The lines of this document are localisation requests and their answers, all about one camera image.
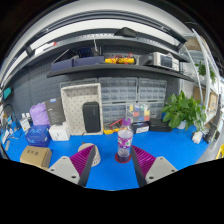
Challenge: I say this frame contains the small white box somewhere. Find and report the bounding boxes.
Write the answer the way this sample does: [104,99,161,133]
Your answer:
[48,121,72,142]

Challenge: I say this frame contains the dark wall shelf unit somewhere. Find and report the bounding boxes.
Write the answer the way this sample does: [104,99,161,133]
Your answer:
[24,26,194,83]

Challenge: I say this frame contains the yellow multimeter with red leads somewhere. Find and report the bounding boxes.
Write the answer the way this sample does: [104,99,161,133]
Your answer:
[103,118,124,135]

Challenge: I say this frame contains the flat black case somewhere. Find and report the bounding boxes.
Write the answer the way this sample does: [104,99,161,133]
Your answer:
[148,118,174,133]

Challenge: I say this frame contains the blue product box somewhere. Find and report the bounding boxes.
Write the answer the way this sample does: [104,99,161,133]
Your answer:
[25,124,52,148]

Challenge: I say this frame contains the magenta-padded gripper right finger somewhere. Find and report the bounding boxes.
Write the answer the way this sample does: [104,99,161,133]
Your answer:
[130,144,179,188]

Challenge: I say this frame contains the black box with white label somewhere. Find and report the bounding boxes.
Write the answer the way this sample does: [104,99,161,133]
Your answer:
[131,121,150,135]

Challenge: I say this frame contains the purple-capped clear drink bottle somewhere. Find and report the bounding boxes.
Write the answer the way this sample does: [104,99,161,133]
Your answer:
[117,117,134,163]

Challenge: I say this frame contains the black rectangular speaker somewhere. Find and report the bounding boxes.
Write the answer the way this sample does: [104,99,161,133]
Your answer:
[82,101,101,134]

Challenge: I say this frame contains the small white adapter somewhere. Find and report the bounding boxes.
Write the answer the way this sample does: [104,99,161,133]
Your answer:
[191,130,204,145]

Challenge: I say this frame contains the brown cardboard box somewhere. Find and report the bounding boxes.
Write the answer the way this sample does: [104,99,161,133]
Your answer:
[19,145,53,169]

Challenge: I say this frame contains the small white bottles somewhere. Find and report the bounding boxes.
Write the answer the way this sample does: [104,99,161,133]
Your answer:
[19,113,32,134]

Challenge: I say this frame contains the dark grey product box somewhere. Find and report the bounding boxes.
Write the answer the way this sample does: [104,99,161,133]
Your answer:
[44,96,67,126]

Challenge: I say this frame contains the clear organizer with colourful parts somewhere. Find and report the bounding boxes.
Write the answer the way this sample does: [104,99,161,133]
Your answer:
[125,103,151,123]

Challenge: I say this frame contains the white pegboard tray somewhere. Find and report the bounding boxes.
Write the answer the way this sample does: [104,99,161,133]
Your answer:
[60,82,104,136]

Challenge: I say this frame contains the beige patterned ceramic cup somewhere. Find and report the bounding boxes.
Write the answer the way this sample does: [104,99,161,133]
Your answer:
[77,142,102,168]

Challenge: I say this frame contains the white side shelf unit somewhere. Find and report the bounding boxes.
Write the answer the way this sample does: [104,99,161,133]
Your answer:
[179,31,224,141]

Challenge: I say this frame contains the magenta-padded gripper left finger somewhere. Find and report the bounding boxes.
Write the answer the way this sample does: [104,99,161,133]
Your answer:
[46,144,97,188]

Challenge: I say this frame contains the purple plastic bag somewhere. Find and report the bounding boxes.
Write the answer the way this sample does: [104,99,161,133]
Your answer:
[29,102,51,127]

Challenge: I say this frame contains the green potted plant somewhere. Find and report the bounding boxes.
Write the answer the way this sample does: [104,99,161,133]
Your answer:
[161,90,208,132]

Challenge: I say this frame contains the small teal box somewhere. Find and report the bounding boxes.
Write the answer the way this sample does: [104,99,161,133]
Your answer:
[2,87,13,100]

